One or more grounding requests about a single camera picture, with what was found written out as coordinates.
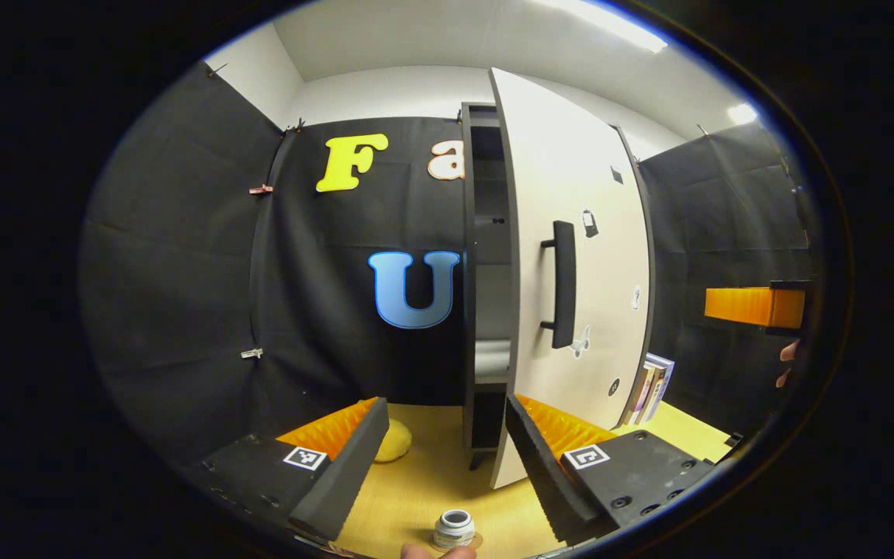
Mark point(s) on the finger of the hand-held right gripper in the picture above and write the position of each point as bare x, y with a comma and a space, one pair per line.
750, 307

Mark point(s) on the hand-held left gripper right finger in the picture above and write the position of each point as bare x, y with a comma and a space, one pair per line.
544, 473

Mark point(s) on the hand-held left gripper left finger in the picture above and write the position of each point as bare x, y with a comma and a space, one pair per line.
346, 481

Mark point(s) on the white bottle green label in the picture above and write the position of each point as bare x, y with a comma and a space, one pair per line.
455, 532

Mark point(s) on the dark grey cabinet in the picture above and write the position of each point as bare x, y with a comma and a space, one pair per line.
486, 194

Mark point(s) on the yellow lumpy toy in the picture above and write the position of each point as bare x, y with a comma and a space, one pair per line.
396, 441

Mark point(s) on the white blue book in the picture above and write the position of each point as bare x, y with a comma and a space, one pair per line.
663, 376

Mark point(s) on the beige cover book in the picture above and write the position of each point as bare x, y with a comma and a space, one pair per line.
635, 396

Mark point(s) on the silver cloth clip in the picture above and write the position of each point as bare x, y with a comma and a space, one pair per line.
251, 353

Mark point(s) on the small ceiling light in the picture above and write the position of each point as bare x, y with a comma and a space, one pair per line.
742, 113

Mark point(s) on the black backdrop cloth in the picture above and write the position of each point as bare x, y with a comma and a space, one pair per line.
183, 295

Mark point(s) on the red cloth clip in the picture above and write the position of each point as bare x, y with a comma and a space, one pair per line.
261, 189

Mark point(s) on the long ceiling light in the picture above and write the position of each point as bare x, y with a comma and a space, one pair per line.
610, 23

